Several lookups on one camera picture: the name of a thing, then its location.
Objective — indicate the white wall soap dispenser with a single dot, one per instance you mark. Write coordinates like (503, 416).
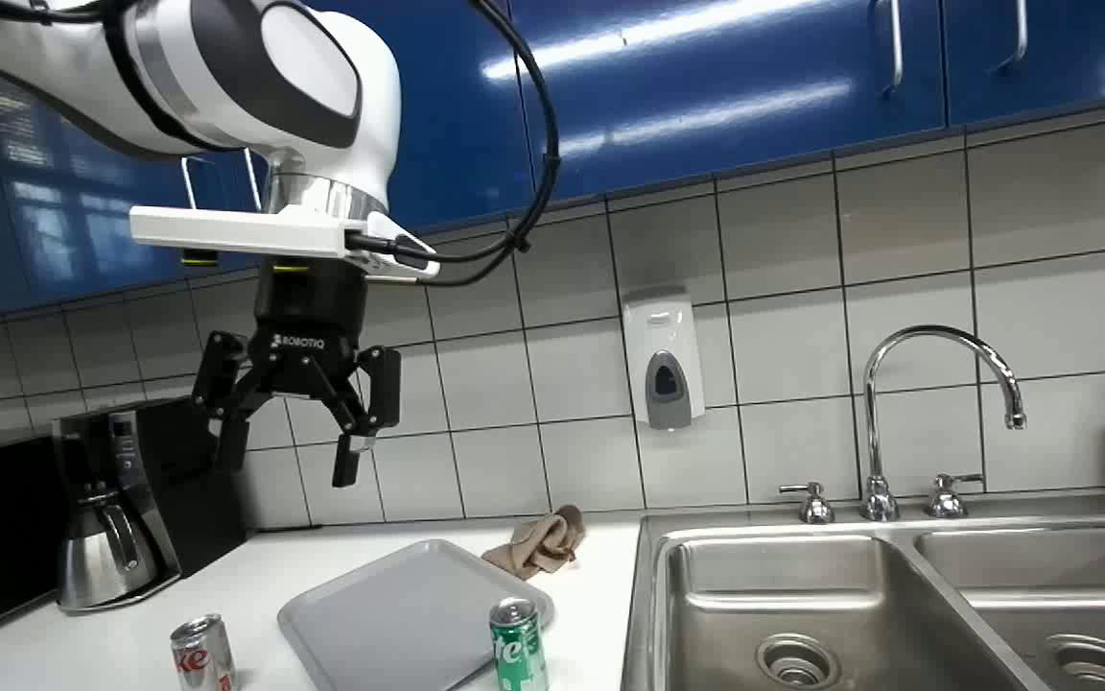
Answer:
(663, 348)

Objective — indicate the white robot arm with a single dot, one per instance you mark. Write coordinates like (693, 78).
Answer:
(193, 78)

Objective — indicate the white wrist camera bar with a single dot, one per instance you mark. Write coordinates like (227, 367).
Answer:
(258, 231)

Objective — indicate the chrome gooseneck faucet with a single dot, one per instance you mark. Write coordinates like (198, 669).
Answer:
(873, 423)

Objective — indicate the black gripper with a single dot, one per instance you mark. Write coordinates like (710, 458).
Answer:
(310, 312)

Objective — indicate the brown crumpled cloth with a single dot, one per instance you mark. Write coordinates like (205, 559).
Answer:
(540, 541)

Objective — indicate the stainless steel double sink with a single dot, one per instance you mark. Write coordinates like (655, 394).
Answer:
(910, 599)

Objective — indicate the grey plastic tray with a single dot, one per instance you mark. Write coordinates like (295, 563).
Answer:
(401, 614)

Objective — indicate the green sprite can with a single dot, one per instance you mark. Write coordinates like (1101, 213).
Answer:
(519, 651)

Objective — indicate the silver diet coke can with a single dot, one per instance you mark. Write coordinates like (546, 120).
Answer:
(201, 652)

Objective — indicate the steel coffee carafe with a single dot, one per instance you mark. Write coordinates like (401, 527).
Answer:
(106, 549)

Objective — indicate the black coffee maker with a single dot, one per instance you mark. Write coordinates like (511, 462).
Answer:
(182, 472)

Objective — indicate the blue wall cabinets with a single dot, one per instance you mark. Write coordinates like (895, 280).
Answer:
(707, 88)

